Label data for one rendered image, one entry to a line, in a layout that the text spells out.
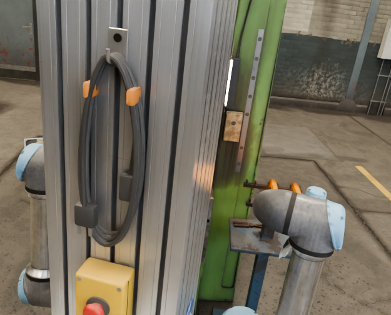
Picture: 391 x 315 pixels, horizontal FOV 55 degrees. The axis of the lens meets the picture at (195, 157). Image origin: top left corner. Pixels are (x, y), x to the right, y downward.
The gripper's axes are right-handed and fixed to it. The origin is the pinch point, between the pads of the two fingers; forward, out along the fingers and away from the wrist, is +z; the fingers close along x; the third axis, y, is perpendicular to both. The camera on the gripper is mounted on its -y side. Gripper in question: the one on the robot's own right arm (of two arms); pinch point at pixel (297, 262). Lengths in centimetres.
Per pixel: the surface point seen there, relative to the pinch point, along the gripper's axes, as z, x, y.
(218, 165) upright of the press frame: -9, -46, -63
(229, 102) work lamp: -48, -45, -60
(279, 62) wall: 5, -21, -674
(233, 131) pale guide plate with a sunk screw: -31, -40, -63
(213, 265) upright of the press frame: 63, -40, -65
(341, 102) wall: 73, 124, -709
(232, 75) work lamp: -62, -45, -60
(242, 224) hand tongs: 16, -26, -46
